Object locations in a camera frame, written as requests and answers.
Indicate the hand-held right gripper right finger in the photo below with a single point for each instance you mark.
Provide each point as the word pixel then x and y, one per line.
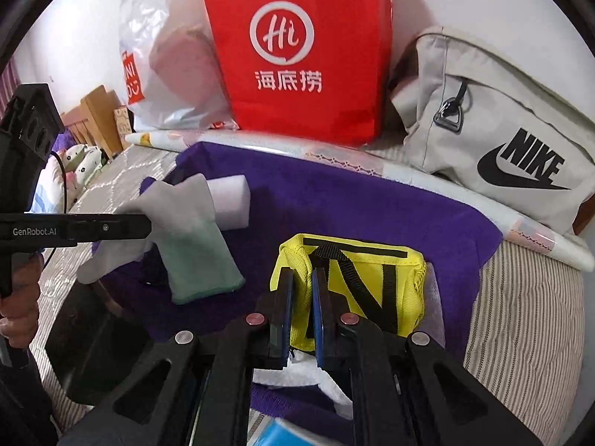
pixel 320 306

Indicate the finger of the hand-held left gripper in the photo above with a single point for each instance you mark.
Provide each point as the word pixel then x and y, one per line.
pixel 116 227

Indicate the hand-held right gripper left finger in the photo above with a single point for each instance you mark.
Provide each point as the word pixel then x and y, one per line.
pixel 283 297

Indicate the white sponge block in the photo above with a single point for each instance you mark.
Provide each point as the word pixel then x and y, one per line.
pixel 232 204

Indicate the person's left hand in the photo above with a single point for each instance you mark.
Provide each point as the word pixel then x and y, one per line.
pixel 23 302

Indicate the white plush toy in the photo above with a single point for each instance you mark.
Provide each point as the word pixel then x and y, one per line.
pixel 76 155
pixel 93 167

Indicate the striped purple curtain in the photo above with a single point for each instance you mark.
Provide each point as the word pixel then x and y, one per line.
pixel 9 81

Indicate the white mesh bag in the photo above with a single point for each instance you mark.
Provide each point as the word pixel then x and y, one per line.
pixel 297 374

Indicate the wooden headboard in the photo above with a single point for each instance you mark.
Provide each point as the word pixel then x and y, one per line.
pixel 100 116

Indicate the purple towel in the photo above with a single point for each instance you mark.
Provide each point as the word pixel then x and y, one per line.
pixel 325 204

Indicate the dark tin box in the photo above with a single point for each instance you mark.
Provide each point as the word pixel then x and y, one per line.
pixel 93 348

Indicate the blue tissue pack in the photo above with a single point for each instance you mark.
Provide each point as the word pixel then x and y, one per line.
pixel 283 434

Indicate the rolled printed paper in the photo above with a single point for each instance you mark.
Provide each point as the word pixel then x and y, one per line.
pixel 344 160

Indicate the white plastic bag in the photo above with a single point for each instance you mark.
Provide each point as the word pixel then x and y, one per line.
pixel 176 65

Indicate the red paper bag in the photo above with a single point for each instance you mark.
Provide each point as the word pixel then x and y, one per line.
pixel 297 102

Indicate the grey waist bag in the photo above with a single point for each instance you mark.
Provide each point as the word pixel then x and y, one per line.
pixel 488 121

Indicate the picture frame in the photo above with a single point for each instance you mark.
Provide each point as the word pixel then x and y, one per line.
pixel 122 125

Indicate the brown wooden door frame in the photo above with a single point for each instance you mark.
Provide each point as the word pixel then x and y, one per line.
pixel 586 216

